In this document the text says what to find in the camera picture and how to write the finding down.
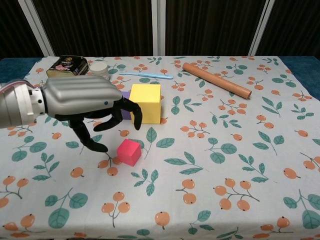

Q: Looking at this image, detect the brown wooden rolling pin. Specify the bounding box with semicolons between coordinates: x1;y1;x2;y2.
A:
182;62;253;100

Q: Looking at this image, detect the dark ribbed partition panel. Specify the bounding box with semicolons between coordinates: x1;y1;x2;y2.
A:
32;0;160;57
0;0;55;60
158;0;270;57
248;0;320;57

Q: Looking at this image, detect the purple cube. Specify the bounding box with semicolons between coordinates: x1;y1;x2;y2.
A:
120;91;134;121

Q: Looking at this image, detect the floral fruit print tablecloth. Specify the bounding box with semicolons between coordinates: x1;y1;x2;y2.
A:
0;55;320;240

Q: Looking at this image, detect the small white jar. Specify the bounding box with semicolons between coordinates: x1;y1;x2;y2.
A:
89;62;111;82

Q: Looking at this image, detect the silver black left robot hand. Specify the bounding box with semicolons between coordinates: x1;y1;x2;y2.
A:
41;74;145;154

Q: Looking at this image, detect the yellow cube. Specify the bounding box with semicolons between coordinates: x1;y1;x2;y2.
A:
129;83;162;125

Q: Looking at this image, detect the light blue toothbrush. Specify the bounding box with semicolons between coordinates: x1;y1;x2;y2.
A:
118;69;174;80

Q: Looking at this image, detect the black gold tea tin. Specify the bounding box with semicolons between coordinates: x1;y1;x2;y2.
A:
46;54;90;79

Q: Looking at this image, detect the pink cube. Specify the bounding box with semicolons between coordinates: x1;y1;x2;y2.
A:
116;138;143;167

